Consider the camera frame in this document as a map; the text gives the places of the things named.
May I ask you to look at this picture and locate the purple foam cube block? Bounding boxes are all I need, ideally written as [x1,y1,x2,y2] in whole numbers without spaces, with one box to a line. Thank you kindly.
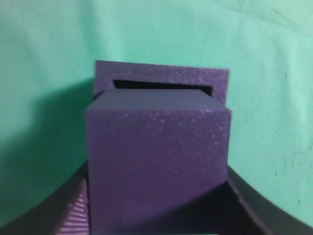
[86,89,232,235]

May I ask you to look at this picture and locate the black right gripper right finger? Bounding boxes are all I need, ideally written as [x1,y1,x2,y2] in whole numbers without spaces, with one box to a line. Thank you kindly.
[226,168,313,235]

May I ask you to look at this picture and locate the purple foam groove base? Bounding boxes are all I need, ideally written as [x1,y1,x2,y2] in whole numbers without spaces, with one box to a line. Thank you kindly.
[93,61,229,104]

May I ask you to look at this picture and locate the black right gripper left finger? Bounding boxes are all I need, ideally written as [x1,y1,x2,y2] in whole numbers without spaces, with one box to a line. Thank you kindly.
[0,163,88,235]

